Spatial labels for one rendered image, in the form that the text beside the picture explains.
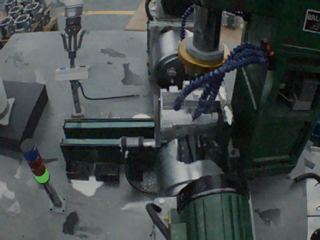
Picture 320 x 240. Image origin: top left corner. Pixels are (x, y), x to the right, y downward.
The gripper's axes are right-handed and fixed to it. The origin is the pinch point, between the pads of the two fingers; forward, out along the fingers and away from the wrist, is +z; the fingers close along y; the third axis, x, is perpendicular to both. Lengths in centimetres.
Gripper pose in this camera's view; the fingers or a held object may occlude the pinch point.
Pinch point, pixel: (72, 58)
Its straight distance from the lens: 150.3
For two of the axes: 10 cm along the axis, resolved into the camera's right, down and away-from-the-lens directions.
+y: 10.0, -0.2, 0.3
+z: 0.0, 9.4, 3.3
